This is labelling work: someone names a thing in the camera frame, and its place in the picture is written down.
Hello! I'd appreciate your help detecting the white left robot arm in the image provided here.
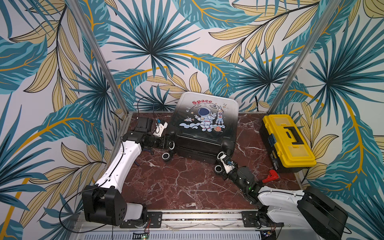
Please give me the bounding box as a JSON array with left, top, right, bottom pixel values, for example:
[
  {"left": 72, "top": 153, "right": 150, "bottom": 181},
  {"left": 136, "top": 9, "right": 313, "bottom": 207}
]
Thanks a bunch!
[{"left": 82, "top": 117, "right": 175, "bottom": 226}]

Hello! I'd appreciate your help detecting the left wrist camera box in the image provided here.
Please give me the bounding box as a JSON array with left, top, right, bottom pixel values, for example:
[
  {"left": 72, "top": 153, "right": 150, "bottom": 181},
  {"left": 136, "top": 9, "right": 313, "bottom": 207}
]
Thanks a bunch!
[{"left": 153, "top": 122, "right": 168, "bottom": 137}]

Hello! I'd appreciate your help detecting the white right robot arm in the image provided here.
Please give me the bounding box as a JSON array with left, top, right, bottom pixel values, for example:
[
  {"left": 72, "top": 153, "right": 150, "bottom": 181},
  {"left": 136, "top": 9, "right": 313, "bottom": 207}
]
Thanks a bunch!
[{"left": 225, "top": 166, "right": 351, "bottom": 240}]

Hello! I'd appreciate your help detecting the aluminium corner post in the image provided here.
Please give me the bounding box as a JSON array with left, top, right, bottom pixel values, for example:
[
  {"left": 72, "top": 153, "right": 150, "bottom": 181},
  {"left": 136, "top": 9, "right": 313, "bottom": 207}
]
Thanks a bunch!
[
  {"left": 267, "top": 0, "right": 342, "bottom": 115},
  {"left": 68, "top": 0, "right": 129, "bottom": 116}
]

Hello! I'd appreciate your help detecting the perforated white cable tray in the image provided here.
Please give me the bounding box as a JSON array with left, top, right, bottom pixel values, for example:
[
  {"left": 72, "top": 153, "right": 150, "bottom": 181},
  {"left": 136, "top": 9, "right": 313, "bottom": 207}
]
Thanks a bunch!
[{"left": 70, "top": 230, "right": 262, "bottom": 240}]

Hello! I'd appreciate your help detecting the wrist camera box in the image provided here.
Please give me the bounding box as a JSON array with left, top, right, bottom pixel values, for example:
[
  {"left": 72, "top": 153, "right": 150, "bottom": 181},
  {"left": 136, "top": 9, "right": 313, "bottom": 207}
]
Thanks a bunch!
[
  {"left": 153, "top": 122, "right": 168, "bottom": 137},
  {"left": 221, "top": 160, "right": 235, "bottom": 174}
]

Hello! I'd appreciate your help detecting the right aluminium corner post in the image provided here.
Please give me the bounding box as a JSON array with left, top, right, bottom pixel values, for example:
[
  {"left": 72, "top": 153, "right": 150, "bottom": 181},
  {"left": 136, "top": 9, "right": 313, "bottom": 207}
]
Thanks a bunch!
[{"left": 267, "top": 0, "right": 342, "bottom": 115}]

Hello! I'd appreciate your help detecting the red handled tool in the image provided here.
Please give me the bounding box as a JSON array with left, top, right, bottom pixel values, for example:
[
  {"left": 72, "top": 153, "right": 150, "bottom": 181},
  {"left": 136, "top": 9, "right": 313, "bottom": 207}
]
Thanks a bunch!
[{"left": 262, "top": 170, "right": 280, "bottom": 184}]

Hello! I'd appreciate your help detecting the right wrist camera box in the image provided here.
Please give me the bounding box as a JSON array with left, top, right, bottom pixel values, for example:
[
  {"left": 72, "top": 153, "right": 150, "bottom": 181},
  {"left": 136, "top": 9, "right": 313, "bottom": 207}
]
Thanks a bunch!
[{"left": 221, "top": 160, "right": 235, "bottom": 174}]

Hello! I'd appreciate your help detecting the left aluminium corner post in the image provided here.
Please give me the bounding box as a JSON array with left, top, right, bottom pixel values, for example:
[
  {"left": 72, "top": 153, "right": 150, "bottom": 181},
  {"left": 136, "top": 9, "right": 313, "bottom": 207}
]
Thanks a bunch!
[{"left": 68, "top": 0, "right": 129, "bottom": 116}]

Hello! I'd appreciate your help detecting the yellow and black toolbox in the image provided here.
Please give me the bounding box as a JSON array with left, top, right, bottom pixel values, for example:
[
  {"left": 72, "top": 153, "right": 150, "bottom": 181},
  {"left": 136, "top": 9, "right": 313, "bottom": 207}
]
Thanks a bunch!
[{"left": 259, "top": 115, "right": 317, "bottom": 174}]

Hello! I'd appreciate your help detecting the silver space-print hard suitcase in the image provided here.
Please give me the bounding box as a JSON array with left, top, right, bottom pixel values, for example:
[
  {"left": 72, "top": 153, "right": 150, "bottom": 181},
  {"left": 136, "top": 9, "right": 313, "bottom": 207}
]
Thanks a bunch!
[{"left": 166, "top": 92, "right": 239, "bottom": 165}]

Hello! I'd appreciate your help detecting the aluminium front rail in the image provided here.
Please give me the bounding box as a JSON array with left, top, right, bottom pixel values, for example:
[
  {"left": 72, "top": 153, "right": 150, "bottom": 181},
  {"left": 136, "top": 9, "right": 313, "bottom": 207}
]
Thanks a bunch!
[{"left": 71, "top": 209, "right": 325, "bottom": 232}]

